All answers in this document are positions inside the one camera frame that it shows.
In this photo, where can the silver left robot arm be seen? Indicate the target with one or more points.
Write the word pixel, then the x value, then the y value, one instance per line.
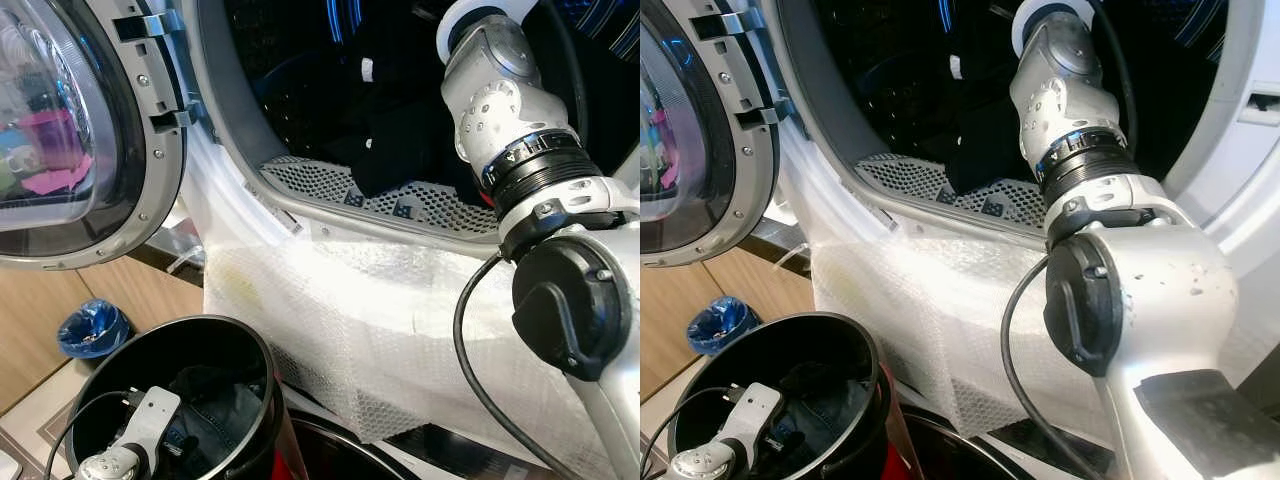
pixel 700 465
pixel 105 465

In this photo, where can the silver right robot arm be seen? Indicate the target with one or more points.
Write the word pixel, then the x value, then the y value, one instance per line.
pixel 1150 290
pixel 500 110

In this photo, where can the white washing machine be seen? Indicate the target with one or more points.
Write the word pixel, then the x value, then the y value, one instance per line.
pixel 215 190
pixel 1250 200

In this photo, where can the dark blue jeans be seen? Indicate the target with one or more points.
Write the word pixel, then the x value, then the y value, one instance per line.
pixel 820 425
pixel 215 430

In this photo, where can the bin with blue bag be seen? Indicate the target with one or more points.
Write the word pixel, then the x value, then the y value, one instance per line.
pixel 722 325
pixel 95 328

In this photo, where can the dark round appliance door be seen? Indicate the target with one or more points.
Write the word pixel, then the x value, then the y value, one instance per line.
pixel 330 455
pixel 940 450

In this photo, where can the clear bubble wrap sheet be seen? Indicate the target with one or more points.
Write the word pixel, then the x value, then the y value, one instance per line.
pixel 930 320
pixel 350 320

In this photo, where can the round grey washer door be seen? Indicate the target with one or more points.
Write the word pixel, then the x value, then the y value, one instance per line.
pixel 760 180
pixel 160 180

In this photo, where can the grey perforated lint filter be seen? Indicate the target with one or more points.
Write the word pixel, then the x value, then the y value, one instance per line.
pixel 310 180
pixel 900 175

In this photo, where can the perforated steel washer drum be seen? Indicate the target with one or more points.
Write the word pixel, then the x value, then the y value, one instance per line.
pixel 280 100
pixel 880 100

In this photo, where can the small black cloth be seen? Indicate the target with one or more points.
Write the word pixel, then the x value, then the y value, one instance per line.
pixel 395 150
pixel 985 150

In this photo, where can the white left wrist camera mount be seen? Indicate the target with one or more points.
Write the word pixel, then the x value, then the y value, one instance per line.
pixel 150 420
pixel 750 415

